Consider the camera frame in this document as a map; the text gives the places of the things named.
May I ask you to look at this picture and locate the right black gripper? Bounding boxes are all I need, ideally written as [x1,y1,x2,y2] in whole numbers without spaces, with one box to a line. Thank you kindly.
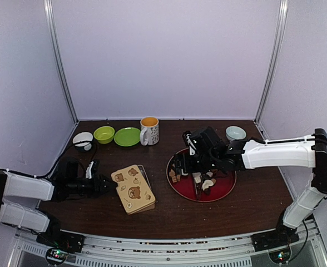
[169,153,218,175]

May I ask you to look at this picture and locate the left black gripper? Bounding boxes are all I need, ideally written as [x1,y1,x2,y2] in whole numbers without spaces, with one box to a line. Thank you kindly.
[67,174,118,198]

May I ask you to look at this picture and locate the bear print tin lid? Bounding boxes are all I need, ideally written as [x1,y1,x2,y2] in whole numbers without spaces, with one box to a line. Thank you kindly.
[111,165,156,215]

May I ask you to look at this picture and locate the white oval chocolate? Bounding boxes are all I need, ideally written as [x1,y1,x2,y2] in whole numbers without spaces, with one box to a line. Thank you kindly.
[202,180,215,191]

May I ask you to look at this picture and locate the metal tongs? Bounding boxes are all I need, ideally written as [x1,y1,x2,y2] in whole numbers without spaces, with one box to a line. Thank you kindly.
[192,172,206,200]

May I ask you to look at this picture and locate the tan tin box base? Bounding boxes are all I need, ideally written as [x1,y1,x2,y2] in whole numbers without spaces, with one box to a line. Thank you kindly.
[126,165,156,215]

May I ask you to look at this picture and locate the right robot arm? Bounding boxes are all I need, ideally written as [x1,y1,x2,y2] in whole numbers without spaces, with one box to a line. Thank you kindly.
[173,127,327,246]

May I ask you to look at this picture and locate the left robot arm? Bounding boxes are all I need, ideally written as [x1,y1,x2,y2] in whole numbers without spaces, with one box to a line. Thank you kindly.
[0,157,117,247]

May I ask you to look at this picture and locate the tan square chocolate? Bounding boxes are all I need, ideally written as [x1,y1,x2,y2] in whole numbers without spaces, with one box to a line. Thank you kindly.
[169,169,181,184]

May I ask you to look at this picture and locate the pale blue bowl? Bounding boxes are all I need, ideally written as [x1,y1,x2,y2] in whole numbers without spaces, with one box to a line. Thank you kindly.
[225,126,247,142]

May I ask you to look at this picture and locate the red round tray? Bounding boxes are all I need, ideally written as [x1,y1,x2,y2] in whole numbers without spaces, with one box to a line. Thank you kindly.
[166,149,236,202]

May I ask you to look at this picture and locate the white dark bowl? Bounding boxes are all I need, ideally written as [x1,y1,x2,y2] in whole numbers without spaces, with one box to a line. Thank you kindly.
[72,132,93,152]

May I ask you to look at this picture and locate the green bowl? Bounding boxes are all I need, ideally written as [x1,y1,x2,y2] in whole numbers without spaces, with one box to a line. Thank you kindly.
[93,126,115,144]

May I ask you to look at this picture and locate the green plate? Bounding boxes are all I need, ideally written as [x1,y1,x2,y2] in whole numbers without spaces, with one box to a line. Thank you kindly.
[114,127,141,147]

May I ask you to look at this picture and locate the white mug orange inside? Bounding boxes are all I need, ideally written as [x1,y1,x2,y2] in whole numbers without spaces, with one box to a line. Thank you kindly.
[140,117,160,146]

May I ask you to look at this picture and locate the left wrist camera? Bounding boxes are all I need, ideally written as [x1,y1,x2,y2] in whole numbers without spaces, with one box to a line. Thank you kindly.
[85,160,99,179]

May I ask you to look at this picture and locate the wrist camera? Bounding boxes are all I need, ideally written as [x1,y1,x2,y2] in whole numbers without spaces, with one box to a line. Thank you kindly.
[182,130,204,156]
[85,160,99,179]

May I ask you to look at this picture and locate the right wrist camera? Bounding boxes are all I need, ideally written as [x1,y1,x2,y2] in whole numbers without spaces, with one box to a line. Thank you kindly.
[182,130,204,156]

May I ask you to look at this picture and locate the left black cable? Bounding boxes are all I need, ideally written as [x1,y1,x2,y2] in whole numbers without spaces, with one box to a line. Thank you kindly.
[41,140,98,179]

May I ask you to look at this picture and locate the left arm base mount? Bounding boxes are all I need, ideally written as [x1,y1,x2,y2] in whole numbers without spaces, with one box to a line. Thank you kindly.
[33,231,85,266]

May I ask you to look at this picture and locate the front aluminium rail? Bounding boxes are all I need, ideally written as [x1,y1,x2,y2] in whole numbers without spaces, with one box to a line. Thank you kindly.
[7,219,327,267]

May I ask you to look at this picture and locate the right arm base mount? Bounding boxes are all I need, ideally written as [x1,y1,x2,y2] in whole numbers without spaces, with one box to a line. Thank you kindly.
[251,230,300,265]

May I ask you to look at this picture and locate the right aluminium corner post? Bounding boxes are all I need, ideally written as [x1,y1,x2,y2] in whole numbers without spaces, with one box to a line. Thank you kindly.
[254,0,289,125]

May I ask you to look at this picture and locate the aluminium corner post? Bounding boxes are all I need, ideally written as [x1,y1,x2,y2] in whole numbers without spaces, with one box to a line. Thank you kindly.
[43,0,78,124]
[254,0,289,125]

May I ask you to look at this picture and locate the left aluminium corner post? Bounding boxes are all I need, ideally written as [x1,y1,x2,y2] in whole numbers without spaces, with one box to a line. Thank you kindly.
[43,0,78,124]

